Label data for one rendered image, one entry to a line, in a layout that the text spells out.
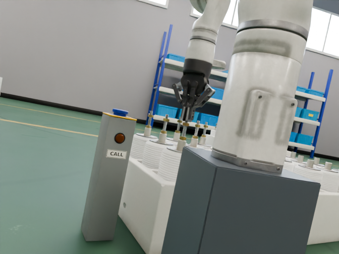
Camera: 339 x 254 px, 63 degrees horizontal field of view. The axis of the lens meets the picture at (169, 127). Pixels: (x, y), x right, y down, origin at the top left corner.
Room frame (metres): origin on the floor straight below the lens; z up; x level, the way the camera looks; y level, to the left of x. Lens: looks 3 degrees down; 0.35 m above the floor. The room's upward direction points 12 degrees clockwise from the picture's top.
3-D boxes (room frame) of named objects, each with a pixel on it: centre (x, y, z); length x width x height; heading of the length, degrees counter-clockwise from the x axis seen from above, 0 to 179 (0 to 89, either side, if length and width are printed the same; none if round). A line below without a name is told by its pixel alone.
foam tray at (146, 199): (0.91, -0.09, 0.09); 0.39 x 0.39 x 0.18; 29
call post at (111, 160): (0.70, 0.13, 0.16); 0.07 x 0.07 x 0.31; 29
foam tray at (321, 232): (1.17, -0.57, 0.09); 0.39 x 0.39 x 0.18; 31
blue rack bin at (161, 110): (5.49, 0.16, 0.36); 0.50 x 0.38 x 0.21; 14
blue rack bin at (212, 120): (5.68, -0.68, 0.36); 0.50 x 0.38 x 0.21; 14
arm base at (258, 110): (0.38, -0.11, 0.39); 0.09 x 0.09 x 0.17; 13
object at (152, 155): (0.85, 0.01, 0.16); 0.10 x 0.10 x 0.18
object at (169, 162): (0.74, -0.04, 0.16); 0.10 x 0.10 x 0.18
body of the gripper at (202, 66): (0.74, -0.04, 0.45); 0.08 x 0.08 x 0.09
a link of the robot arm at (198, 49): (0.76, -0.05, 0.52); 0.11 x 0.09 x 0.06; 142
